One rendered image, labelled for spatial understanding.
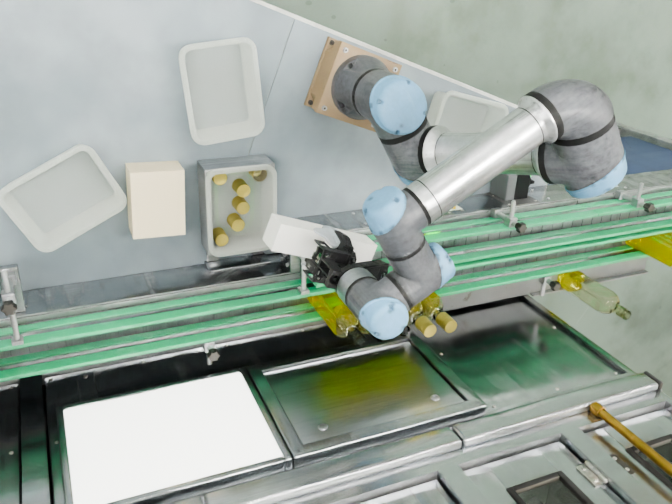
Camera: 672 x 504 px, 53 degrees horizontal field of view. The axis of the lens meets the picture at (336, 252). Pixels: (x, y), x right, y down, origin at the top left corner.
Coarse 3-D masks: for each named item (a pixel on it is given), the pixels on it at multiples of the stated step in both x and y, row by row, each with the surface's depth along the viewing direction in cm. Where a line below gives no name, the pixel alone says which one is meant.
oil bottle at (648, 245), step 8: (632, 240) 213; (640, 240) 210; (648, 240) 207; (656, 240) 205; (664, 240) 205; (640, 248) 210; (648, 248) 207; (656, 248) 204; (664, 248) 202; (656, 256) 205; (664, 256) 202
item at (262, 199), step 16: (208, 176) 155; (240, 176) 166; (272, 176) 162; (208, 192) 156; (224, 192) 166; (256, 192) 169; (272, 192) 163; (208, 208) 158; (224, 208) 167; (256, 208) 171; (272, 208) 165; (208, 224) 160; (224, 224) 169; (256, 224) 173; (208, 240) 162; (240, 240) 170; (256, 240) 171
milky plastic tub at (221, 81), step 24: (192, 48) 144; (216, 48) 152; (240, 48) 154; (192, 72) 153; (216, 72) 155; (240, 72) 157; (192, 96) 155; (216, 96) 157; (240, 96) 159; (192, 120) 150; (216, 120) 159; (240, 120) 162; (264, 120) 157
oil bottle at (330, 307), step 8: (312, 296) 171; (320, 296) 167; (328, 296) 166; (336, 296) 166; (312, 304) 172; (320, 304) 166; (328, 304) 163; (336, 304) 163; (344, 304) 163; (320, 312) 167; (328, 312) 162; (336, 312) 160; (344, 312) 160; (328, 320) 163; (336, 320) 158; (344, 320) 157; (352, 320) 158; (336, 328) 159; (344, 328) 157; (344, 336) 158
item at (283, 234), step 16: (272, 224) 140; (288, 224) 138; (304, 224) 143; (272, 240) 139; (288, 240) 139; (304, 240) 141; (320, 240) 142; (352, 240) 145; (368, 240) 150; (304, 256) 142; (368, 256) 149
